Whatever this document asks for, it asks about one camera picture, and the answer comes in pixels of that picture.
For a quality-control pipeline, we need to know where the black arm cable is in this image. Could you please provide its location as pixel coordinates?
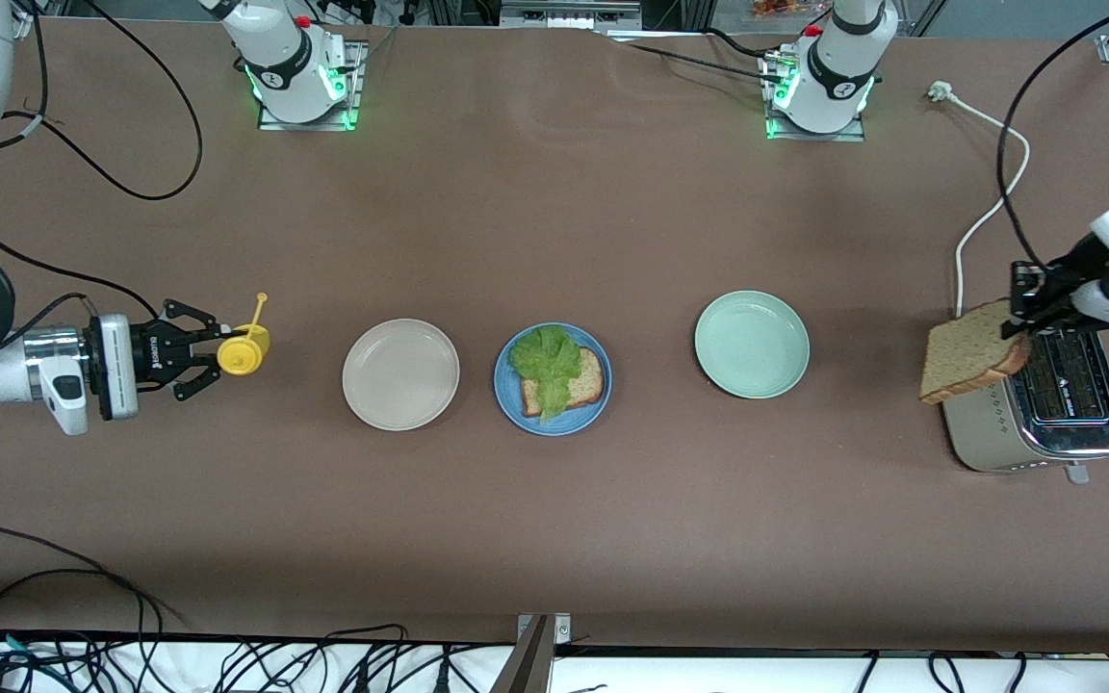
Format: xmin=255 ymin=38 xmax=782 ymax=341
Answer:
xmin=997 ymin=0 xmax=1109 ymax=272
xmin=0 ymin=0 xmax=205 ymax=321

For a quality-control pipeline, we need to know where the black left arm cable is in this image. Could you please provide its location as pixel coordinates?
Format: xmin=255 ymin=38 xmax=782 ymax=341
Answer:
xmin=997 ymin=0 xmax=1109 ymax=272

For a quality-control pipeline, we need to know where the metal table edge bracket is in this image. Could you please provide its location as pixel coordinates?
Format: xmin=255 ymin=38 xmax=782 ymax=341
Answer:
xmin=492 ymin=613 xmax=573 ymax=693

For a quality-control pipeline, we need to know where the green lettuce leaf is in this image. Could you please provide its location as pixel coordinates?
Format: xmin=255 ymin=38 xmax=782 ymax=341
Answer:
xmin=508 ymin=325 xmax=582 ymax=424

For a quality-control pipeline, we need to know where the brown bread slice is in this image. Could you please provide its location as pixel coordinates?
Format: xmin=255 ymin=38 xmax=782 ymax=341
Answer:
xmin=918 ymin=299 xmax=1034 ymax=406
xmin=519 ymin=346 xmax=606 ymax=419

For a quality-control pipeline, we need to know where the black base power cable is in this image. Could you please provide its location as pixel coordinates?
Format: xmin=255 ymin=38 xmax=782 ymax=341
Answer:
xmin=603 ymin=27 xmax=787 ymax=86

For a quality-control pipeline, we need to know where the yellow mustard squeeze bottle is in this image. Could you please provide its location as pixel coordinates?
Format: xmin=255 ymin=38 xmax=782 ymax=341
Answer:
xmin=217 ymin=293 xmax=271 ymax=377

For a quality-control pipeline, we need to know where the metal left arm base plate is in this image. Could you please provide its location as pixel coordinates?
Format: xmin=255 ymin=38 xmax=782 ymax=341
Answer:
xmin=764 ymin=53 xmax=865 ymax=143

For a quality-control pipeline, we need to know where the grey box behind table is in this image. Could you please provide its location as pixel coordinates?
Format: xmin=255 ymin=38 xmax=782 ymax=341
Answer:
xmin=500 ymin=0 xmax=643 ymax=30

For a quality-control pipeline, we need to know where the white toaster power cable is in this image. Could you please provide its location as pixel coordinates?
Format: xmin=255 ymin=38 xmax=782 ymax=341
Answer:
xmin=928 ymin=82 xmax=1032 ymax=319

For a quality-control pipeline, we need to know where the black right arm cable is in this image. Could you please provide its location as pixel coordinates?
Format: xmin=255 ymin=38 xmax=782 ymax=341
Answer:
xmin=0 ymin=0 xmax=205 ymax=321

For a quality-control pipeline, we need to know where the pale green round plate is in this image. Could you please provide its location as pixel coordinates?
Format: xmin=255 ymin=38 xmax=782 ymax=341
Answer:
xmin=694 ymin=291 xmax=812 ymax=400

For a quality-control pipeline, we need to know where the beige round plate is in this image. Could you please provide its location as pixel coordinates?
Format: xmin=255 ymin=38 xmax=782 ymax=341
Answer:
xmin=342 ymin=319 xmax=461 ymax=432

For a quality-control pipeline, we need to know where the blue round plate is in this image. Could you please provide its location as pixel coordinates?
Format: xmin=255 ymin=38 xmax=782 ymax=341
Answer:
xmin=493 ymin=322 xmax=613 ymax=437

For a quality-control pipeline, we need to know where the black looped floor cable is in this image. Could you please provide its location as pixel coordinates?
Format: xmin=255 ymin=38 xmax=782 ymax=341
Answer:
xmin=0 ymin=525 xmax=185 ymax=693

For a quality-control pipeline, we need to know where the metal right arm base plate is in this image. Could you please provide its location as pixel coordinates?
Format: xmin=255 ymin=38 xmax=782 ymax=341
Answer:
xmin=258 ymin=40 xmax=365 ymax=131

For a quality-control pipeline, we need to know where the beige chrome toaster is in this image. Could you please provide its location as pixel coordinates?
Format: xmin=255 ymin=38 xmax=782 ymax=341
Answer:
xmin=940 ymin=322 xmax=1109 ymax=485

